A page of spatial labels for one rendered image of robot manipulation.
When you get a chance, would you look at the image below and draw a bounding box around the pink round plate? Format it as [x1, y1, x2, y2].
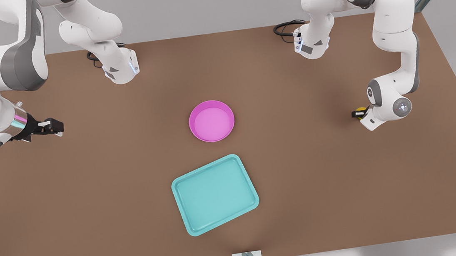
[187, 98, 237, 144]

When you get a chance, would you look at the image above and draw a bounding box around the teal rectangular tray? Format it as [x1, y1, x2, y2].
[168, 152, 262, 239]

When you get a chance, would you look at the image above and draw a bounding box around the black cable loop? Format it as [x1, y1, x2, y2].
[86, 42, 129, 70]
[273, 19, 309, 46]

